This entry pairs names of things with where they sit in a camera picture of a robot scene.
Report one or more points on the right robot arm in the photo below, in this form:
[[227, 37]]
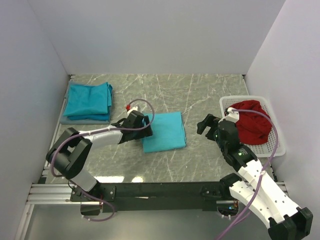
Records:
[[251, 184]]

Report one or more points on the white plastic basket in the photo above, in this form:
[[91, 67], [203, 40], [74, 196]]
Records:
[[261, 150]]

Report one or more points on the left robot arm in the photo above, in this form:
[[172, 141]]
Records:
[[70, 152]]

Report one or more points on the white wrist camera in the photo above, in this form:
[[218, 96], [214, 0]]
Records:
[[232, 115], [130, 109]]

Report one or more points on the folded teal t-shirt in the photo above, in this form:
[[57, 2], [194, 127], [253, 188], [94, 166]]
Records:
[[87, 100]]

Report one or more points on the folded blue t-shirt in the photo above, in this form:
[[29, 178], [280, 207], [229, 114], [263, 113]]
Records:
[[94, 117]]

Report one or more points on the folded grey t-shirt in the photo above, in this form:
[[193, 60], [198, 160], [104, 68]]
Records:
[[82, 121]]

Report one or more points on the red t-shirt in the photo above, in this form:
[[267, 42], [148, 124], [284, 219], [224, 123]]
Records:
[[253, 129]]

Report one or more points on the turquoise t-shirt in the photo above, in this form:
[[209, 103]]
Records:
[[168, 133]]

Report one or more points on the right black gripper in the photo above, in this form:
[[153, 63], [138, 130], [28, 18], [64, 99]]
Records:
[[210, 121]]

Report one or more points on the black base beam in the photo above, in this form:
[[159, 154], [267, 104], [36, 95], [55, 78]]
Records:
[[158, 196]]

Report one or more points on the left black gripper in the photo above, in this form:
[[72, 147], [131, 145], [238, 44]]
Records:
[[145, 132]]

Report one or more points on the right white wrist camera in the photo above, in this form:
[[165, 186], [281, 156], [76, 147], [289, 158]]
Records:
[[232, 115]]

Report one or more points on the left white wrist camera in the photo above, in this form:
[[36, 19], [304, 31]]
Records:
[[130, 109]]

